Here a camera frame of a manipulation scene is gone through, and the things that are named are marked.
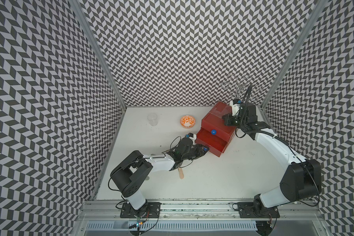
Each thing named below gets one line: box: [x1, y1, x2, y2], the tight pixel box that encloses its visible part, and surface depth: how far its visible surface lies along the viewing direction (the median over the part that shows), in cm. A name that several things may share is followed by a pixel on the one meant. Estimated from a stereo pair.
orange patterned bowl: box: [179, 115, 196, 129], surface depth 108 cm
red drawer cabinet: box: [194, 101, 236, 158], surface depth 86 cm
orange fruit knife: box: [177, 167, 184, 179], surface depth 88 cm
